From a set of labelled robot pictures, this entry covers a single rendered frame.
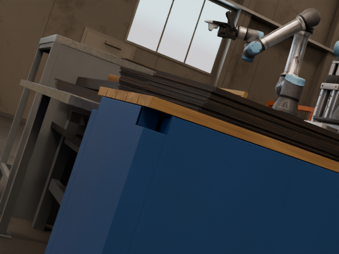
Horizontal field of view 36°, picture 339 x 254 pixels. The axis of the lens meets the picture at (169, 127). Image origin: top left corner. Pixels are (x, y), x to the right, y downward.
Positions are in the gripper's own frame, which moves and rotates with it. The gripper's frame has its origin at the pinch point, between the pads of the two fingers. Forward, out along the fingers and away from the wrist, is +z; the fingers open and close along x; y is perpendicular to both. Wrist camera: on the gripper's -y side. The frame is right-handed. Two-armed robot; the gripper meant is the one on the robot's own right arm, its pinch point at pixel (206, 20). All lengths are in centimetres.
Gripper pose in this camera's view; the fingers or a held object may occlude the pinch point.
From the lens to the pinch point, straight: 318.9
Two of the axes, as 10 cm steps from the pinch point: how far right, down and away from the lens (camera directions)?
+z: -9.7, -2.4, -0.3
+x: -0.2, -0.3, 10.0
